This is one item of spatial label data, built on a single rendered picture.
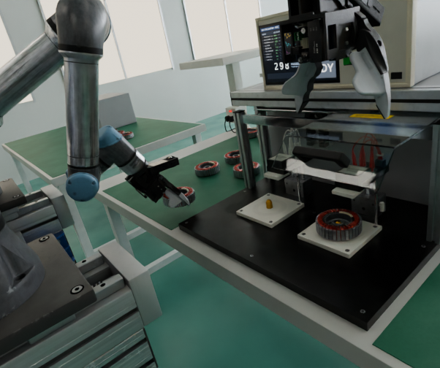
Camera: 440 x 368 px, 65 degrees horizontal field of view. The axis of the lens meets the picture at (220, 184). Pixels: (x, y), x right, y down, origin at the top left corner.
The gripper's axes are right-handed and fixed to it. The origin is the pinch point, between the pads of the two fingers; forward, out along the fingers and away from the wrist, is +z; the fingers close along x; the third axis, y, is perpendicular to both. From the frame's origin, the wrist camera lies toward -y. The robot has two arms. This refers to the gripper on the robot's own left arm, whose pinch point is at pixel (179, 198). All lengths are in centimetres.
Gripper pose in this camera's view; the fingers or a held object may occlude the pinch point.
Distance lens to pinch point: 119.5
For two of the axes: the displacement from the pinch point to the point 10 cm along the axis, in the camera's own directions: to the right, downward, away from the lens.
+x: 6.4, 1.9, -7.4
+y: -5.6, 7.8, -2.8
